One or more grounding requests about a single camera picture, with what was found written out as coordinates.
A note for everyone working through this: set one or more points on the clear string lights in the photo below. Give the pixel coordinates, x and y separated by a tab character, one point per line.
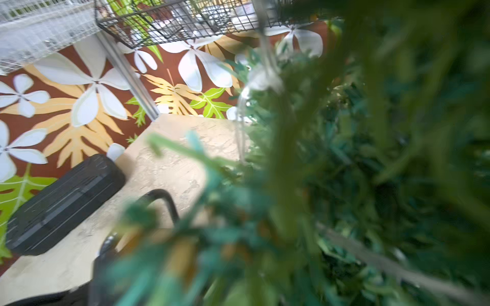
266	76

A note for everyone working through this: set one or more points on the small green christmas tree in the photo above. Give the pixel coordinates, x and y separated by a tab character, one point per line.
366	179

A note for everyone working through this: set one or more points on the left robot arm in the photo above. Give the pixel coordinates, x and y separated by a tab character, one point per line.
94	292

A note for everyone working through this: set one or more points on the black oval pad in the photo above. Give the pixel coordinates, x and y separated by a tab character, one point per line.
47	218

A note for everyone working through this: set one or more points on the black wire basket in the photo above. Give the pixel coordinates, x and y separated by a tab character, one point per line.
147	23

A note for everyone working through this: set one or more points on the white wire basket left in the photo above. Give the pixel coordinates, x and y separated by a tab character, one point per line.
32	30

